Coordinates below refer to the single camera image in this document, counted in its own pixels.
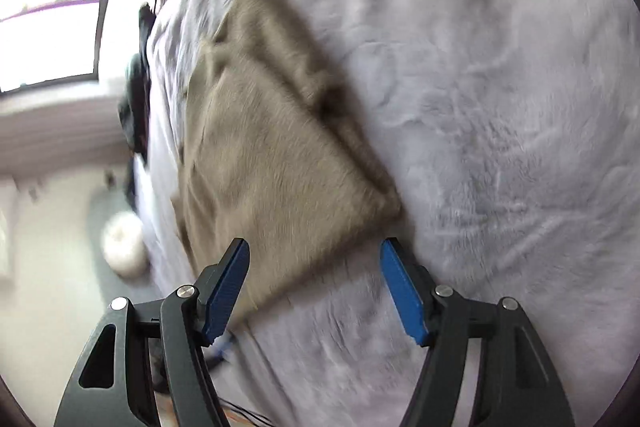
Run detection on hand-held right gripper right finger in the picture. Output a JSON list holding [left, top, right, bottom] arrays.
[[380, 237, 576, 427]]

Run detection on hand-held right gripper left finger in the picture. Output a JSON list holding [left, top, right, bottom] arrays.
[[54, 237, 251, 427]]

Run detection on olive brown knit sweater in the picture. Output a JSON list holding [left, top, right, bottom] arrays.
[[170, 0, 405, 333]]

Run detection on white round pleated pillow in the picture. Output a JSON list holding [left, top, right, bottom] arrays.
[[101, 212, 148, 279]]

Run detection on dark green garment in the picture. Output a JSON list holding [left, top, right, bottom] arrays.
[[117, 4, 153, 212]]

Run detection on lavender fleece blanket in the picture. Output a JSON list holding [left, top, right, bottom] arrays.
[[132, 0, 638, 427]]

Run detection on bright window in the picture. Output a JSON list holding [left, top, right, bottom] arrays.
[[0, 0, 136, 95]]

